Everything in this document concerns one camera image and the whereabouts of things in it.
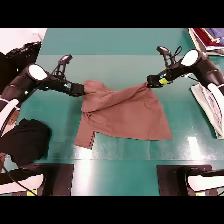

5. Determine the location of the black garment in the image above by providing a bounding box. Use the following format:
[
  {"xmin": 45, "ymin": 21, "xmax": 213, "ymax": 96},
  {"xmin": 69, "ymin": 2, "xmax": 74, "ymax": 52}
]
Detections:
[
  {"xmin": 0, "ymin": 118, "xmax": 52, "ymax": 168},
  {"xmin": 0, "ymin": 41, "xmax": 43, "ymax": 95}
]

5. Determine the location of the black cable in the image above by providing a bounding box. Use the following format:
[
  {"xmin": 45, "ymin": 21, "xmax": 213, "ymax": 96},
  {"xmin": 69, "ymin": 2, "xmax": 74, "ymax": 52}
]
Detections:
[{"xmin": 173, "ymin": 45, "xmax": 184, "ymax": 59}]

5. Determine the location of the red garment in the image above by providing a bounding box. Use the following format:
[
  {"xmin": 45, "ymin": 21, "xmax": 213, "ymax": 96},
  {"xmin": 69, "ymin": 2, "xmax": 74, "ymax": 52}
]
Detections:
[{"xmin": 192, "ymin": 27, "xmax": 222, "ymax": 47}]

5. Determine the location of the white printed garment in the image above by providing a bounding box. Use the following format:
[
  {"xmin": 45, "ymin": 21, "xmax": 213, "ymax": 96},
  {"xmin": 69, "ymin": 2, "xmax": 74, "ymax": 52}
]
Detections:
[{"xmin": 190, "ymin": 82, "xmax": 224, "ymax": 140}]

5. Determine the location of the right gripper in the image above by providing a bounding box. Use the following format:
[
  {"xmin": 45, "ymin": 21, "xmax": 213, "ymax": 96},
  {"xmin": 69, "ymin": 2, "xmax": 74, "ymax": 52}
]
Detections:
[{"xmin": 146, "ymin": 73, "xmax": 170, "ymax": 89}]

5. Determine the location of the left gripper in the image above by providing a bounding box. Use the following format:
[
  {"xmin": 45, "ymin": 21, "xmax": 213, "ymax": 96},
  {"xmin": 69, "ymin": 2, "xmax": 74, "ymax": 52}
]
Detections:
[{"xmin": 67, "ymin": 82, "xmax": 86, "ymax": 98}]

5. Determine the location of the purple garment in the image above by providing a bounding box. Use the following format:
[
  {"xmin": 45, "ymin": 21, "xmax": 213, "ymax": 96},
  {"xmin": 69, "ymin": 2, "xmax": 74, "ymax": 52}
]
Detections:
[{"xmin": 205, "ymin": 27, "xmax": 224, "ymax": 45}]

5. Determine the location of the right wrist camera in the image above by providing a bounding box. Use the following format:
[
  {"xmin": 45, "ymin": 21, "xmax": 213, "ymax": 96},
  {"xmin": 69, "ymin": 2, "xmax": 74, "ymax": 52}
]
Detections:
[{"xmin": 156, "ymin": 45, "xmax": 178, "ymax": 69}]

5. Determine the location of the brown T-shirt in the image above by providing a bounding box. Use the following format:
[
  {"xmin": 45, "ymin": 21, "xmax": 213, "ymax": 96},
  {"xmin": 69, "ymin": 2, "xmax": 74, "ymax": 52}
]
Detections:
[{"xmin": 73, "ymin": 79, "xmax": 174, "ymax": 150}]

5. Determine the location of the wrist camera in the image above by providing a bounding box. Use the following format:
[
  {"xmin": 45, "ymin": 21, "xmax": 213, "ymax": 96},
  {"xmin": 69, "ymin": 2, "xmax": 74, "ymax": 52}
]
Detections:
[
  {"xmin": 53, "ymin": 54, "xmax": 74, "ymax": 80},
  {"xmin": 156, "ymin": 45, "xmax": 178, "ymax": 69}
]

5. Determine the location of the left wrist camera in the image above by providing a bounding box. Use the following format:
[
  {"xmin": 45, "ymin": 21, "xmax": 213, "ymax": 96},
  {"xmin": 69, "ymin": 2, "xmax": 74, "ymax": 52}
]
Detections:
[{"xmin": 53, "ymin": 54, "xmax": 74, "ymax": 80}]

